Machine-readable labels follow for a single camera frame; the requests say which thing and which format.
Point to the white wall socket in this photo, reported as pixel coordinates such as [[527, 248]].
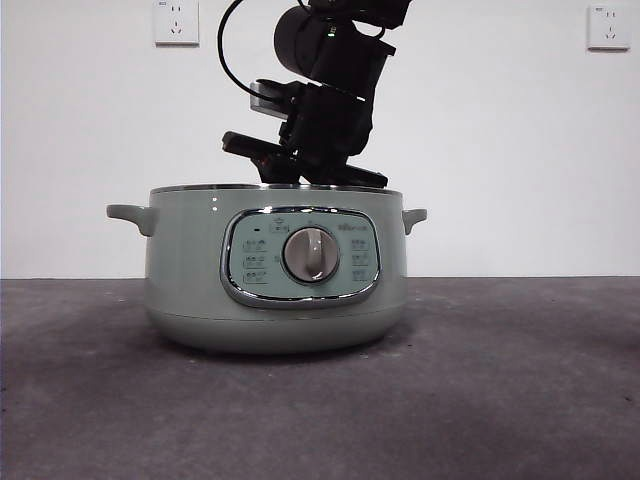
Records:
[[608, 29], [176, 25]]

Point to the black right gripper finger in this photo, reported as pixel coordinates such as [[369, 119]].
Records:
[[280, 172]]

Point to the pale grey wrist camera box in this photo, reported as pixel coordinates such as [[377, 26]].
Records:
[[259, 100]]

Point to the pale green electric pot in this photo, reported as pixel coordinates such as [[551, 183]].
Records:
[[190, 260]]

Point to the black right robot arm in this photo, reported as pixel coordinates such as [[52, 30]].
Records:
[[300, 40]]

